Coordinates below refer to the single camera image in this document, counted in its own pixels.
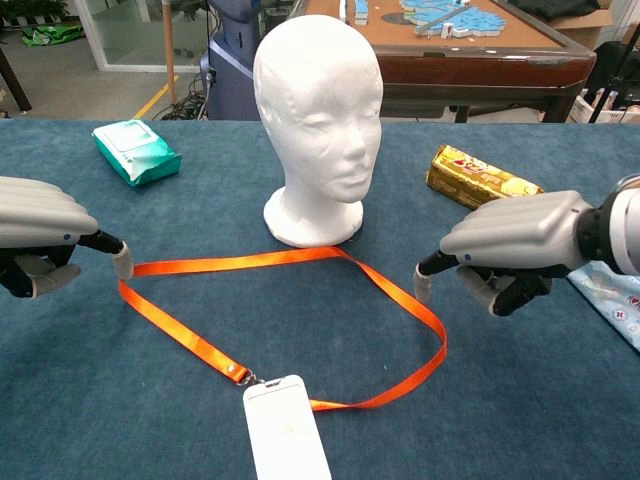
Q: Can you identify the blue mahjong tile cluster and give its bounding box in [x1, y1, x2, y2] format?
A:
[399, 0, 506, 39]

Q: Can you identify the cardboard box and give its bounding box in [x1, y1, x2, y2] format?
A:
[544, 7, 640, 51]

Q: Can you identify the white storage crate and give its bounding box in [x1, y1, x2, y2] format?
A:
[569, 89, 640, 124]

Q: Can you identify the black tripod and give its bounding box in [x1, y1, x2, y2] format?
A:
[587, 29, 640, 124]

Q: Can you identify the gold biscuit packet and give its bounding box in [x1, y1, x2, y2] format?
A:
[425, 143, 545, 211]

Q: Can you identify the black bag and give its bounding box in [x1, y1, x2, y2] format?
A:
[583, 40, 640, 109]

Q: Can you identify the blue robot base machine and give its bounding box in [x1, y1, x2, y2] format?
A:
[199, 0, 301, 121]

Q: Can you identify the black cloth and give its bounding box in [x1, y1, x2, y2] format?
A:
[507, 0, 601, 22]

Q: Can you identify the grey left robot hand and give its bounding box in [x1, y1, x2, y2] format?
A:
[0, 175, 135, 300]

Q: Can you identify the green potted plant row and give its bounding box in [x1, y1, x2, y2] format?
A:
[0, 0, 69, 26]

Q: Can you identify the wooden pole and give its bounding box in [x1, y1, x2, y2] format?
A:
[162, 0, 178, 106]

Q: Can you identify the white badge holder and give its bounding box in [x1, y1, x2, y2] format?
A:
[242, 373, 333, 480]

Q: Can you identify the orange lanyard strap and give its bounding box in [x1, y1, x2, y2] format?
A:
[118, 245, 449, 412]

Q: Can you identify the black floor cable bundle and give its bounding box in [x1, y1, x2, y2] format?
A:
[152, 74, 209, 121]

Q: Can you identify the green wet wipes pack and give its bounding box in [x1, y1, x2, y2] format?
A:
[91, 118, 183, 188]

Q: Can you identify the light blue wet wipes pack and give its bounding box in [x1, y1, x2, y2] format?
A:
[567, 259, 640, 351]

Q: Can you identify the dark furniture leg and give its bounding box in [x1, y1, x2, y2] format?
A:
[0, 47, 32, 112]

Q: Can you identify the green bag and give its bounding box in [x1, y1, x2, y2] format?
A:
[20, 23, 85, 48]

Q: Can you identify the brown mahjong table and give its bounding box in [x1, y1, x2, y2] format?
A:
[299, 0, 598, 124]

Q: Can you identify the white framed glass partition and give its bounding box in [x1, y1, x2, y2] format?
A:
[73, 0, 211, 74]

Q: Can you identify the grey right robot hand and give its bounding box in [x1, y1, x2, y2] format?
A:
[412, 189, 601, 318]

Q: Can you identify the white foam mannequin head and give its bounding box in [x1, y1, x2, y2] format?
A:
[252, 13, 385, 247]

